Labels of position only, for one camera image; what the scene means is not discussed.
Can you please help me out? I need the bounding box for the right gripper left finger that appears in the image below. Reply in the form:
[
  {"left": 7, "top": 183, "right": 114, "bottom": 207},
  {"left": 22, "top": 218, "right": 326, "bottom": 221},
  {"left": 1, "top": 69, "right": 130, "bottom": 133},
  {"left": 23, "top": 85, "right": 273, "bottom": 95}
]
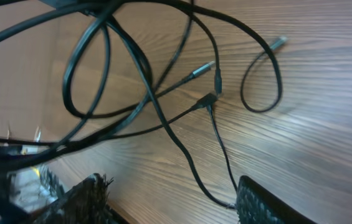
[{"left": 29, "top": 174, "right": 113, "bottom": 224}]

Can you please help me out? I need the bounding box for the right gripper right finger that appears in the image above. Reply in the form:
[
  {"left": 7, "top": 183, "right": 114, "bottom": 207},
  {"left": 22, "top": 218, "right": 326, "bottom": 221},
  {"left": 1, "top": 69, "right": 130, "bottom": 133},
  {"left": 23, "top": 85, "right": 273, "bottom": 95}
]
[{"left": 235, "top": 175, "right": 315, "bottom": 224}]

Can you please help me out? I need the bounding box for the black USB cable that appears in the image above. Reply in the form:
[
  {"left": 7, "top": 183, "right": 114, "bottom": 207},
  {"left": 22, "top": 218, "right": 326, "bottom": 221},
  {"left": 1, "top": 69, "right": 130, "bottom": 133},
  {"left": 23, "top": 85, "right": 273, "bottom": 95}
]
[
  {"left": 191, "top": 35, "right": 288, "bottom": 114},
  {"left": 0, "top": 0, "right": 284, "bottom": 210}
]

